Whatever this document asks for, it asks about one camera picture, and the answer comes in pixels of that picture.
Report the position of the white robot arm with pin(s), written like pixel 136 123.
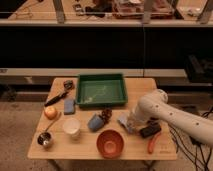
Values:
pixel 154 104

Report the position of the green plastic tray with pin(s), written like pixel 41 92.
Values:
pixel 101 90

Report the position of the blue plastic cup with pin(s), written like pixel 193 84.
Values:
pixel 95 123

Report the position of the small dark toy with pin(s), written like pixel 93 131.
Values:
pixel 68 84

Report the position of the blue sponge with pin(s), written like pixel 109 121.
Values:
pixel 69 106

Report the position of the white paper cup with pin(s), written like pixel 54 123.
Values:
pixel 72 126

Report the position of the orange plastic bowl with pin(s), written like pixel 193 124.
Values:
pixel 110 144

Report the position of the black rectangular block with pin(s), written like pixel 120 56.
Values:
pixel 150 130

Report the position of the orange apple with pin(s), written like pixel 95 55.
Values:
pixel 50 112

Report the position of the wooden folding table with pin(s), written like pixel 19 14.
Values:
pixel 84 147

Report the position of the orange carrot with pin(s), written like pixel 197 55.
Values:
pixel 151 143

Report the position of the small metal pot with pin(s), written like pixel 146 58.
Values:
pixel 45 138

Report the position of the black pedal box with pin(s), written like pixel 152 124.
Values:
pixel 194 141

